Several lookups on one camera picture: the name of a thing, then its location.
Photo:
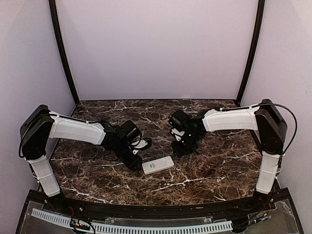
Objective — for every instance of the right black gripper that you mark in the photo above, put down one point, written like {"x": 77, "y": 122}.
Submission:
{"x": 179, "y": 151}

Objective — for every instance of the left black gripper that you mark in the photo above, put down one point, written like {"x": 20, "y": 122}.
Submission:
{"x": 131, "y": 163}

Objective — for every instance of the white remote control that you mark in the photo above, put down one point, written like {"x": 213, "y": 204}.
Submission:
{"x": 157, "y": 165}

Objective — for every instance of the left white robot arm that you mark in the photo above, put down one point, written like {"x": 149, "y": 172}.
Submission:
{"x": 124, "y": 141}

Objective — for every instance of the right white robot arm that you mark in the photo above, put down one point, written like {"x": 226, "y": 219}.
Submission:
{"x": 263, "y": 118}

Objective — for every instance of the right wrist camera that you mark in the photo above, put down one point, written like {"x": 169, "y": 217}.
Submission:
{"x": 177, "y": 134}

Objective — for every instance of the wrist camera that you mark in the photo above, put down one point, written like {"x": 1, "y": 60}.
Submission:
{"x": 177, "y": 134}
{"x": 141, "y": 145}

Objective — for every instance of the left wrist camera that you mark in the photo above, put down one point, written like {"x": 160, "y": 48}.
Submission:
{"x": 141, "y": 145}

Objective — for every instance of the black front rail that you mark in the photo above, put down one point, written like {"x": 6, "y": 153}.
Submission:
{"x": 235, "y": 209}

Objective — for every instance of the white slotted cable duct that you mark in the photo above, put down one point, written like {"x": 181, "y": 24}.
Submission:
{"x": 135, "y": 226}

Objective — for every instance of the right black frame post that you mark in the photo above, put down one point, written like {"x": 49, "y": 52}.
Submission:
{"x": 252, "y": 50}

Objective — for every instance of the black frame post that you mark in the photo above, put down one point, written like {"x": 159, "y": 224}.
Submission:
{"x": 252, "y": 50}
{"x": 61, "y": 51}

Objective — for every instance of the left black frame post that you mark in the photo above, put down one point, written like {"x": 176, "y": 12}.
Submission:
{"x": 61, "y": 51}

